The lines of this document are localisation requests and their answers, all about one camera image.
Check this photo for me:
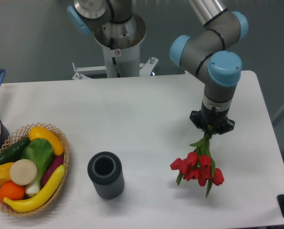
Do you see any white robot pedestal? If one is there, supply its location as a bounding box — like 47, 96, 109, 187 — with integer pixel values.
72, 43, 159, 80

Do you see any beige round disc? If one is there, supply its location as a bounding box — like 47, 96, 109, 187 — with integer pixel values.
10, 159, 37, 186

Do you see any yellow banana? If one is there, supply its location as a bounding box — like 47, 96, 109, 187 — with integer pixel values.
3, 165, 65, 213

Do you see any green lettuce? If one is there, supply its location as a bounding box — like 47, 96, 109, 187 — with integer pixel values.
21, 138, 53, 197

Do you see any dark green cucumber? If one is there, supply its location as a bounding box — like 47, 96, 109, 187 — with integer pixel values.
0, 137, 31, 165

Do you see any red tulip bouquet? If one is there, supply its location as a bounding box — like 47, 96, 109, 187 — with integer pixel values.
170, 125, 224, 198

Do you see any woven wicker basket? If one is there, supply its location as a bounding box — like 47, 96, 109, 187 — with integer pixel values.
0, 123, 70, 217

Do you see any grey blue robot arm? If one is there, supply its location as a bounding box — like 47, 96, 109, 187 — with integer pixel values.
67, 0, 249, 135

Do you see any yellow bell pepper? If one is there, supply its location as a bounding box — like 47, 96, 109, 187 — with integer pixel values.
0, 162, 14, 186

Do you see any dark grey ribbed vase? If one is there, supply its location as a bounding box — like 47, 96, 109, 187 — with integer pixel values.
87, 151, 125, 199

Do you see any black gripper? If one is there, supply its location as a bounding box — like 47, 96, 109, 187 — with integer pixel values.
189, 104, 235, 135

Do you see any purple sweet potato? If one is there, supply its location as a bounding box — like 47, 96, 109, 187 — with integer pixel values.
41, 156, 63, 187

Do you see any orange fruit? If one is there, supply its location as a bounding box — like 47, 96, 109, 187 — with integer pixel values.
0, 181, 25, 203

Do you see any yellow squash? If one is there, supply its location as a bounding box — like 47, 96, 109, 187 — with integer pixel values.
29, 126, 64, 156

